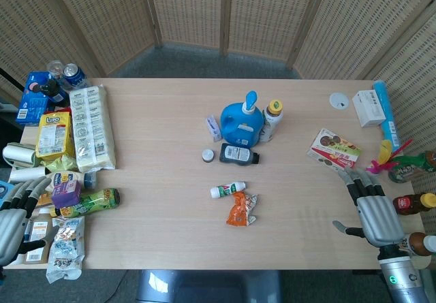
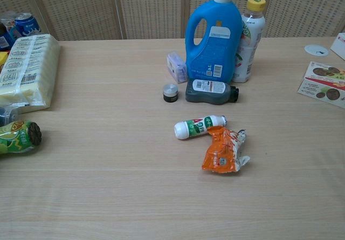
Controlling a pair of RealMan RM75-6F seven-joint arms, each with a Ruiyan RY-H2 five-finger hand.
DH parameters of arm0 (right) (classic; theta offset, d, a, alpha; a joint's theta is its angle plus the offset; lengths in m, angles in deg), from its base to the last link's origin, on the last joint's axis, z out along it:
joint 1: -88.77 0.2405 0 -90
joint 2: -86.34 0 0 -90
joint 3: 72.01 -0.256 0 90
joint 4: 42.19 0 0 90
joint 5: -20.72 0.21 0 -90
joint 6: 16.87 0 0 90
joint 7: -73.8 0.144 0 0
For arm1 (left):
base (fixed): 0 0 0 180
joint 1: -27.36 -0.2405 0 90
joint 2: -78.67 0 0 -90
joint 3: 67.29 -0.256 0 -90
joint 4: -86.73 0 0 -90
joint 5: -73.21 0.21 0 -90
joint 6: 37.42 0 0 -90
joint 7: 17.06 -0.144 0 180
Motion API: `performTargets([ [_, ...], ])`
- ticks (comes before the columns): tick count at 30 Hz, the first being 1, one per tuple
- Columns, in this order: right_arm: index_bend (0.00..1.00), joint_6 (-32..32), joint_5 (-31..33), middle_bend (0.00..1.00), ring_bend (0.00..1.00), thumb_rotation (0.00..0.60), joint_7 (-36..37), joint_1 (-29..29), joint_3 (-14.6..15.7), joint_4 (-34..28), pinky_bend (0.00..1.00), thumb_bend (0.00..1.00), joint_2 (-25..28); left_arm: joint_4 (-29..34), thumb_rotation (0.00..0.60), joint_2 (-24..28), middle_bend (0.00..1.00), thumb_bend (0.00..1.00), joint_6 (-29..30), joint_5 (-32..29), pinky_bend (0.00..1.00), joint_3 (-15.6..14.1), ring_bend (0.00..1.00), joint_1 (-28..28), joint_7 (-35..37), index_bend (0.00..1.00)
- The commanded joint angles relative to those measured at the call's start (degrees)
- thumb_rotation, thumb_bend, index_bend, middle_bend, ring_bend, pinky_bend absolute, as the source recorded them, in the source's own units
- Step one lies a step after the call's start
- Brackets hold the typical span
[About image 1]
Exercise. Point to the red and white snack box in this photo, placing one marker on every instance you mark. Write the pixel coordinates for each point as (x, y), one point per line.
(335, 150)

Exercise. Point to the white bottle with dark cap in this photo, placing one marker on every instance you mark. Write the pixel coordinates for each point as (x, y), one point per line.
(73, 178)

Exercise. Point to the brown bottle with yellow cap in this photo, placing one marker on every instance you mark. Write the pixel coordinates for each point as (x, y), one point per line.
(413, 203)

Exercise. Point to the wooden folding screen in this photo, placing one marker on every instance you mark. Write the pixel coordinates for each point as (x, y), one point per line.
(218, 17)

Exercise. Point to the white paper roll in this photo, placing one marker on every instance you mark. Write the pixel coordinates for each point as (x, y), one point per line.
(27, 174)

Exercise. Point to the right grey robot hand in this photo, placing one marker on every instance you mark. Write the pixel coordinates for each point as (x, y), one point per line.
(378, 219)

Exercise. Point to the white cardboard box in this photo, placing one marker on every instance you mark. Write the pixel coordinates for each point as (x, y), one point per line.
(369, 108)

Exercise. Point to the long cream tissue package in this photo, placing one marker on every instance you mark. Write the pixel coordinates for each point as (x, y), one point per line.
(92, 127)

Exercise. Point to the tea bottle with yellow cap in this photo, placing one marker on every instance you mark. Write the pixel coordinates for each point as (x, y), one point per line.
(271, 120)

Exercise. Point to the green chip bag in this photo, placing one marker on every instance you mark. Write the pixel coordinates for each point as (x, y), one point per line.
(97, 199)

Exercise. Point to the dark cola bottle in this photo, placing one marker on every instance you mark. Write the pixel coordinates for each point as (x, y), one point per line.
(54, 92)

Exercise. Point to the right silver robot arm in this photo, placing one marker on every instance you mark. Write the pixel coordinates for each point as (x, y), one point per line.
(403, 275)

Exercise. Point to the clear plastic cup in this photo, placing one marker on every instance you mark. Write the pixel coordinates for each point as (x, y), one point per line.
(54, 68)

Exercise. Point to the light blue cylindrical tube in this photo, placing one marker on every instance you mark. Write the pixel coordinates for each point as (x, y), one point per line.
(386, 115)

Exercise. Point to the blue Oreo cookie box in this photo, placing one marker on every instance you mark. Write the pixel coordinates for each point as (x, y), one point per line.
(32, 100)

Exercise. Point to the orange crumpled snack bag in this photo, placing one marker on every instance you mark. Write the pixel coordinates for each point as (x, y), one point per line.
(242, 209)

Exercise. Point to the colourful feather shuttlecock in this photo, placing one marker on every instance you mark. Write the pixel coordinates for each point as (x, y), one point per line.
(383, 158)

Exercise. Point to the blue drink can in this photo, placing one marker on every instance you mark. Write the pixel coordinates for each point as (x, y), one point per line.
(73, 75)

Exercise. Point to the dark bottle with white label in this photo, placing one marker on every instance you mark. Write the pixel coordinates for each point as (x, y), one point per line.
(238, 154)

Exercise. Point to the light green crumpled bag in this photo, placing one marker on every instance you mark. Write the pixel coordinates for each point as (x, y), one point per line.
(61, 163)

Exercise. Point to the yellow Lipo biscuit bag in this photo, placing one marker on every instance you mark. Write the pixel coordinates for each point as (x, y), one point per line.
(54, 134)

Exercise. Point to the white round desk grommet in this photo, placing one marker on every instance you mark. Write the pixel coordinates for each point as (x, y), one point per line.
(339, 100)

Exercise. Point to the blue detergent jug with pump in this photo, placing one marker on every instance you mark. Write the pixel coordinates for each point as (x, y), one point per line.
(242, 122)

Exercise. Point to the white lint roller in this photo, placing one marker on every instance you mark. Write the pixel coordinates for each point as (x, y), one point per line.
(18, 155)

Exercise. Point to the brown bottle with white cap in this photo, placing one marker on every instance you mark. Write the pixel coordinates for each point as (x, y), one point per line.
(417, 243)

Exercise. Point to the purple small box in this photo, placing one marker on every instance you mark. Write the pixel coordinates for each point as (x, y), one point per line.
(66, 194)

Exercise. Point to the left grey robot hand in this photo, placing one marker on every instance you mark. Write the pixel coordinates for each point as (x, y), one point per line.
(8, 226)

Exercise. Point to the silver white snack bag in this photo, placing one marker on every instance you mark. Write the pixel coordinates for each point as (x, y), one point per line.
(66, 252)

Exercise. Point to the white tube with green label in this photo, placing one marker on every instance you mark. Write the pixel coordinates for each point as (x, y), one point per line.
(227, 190)

